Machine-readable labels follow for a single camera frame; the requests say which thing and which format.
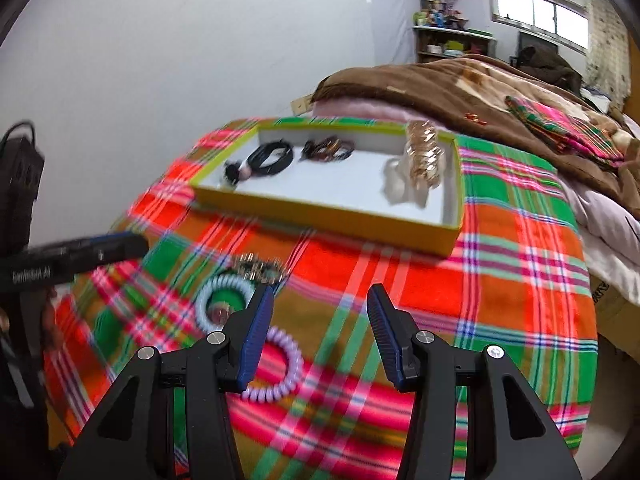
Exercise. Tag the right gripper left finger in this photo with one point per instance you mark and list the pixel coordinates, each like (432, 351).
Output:
(131, 433)

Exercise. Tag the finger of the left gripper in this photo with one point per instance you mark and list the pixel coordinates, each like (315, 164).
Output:
(88, 254)

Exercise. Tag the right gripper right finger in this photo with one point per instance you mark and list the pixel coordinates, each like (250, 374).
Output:
(510, 432)

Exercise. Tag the black wristband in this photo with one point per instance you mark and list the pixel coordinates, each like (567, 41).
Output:
(270, 158)

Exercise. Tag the cardboard box beside bed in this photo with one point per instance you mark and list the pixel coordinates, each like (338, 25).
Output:
(617, 312)

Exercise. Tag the plaid red green cloth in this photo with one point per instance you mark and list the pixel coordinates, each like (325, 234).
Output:
(516, 278)

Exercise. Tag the white quilt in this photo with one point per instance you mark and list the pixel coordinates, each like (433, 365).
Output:
(610, 238)

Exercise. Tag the yellow shallow cardboard box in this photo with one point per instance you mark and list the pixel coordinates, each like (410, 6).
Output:
(335, 182)

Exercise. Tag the folded plaid cloth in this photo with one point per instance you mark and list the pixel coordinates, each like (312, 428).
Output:
(566, 134)

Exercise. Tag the brown fleece blanket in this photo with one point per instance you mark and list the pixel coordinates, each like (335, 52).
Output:
(468, 95)

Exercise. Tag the dark jacket on chair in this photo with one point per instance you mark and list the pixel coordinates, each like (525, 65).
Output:
(548, 66)

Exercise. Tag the patterned curtain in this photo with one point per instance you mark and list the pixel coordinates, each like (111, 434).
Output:
(607, 58)

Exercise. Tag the cluttered wooden shelf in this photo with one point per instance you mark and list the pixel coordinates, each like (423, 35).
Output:
(434, 43)

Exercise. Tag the window with bars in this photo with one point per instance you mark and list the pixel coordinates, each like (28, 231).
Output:
(561, 21)

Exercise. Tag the wall socket plate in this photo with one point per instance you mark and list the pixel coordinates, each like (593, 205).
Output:
(301, 106)

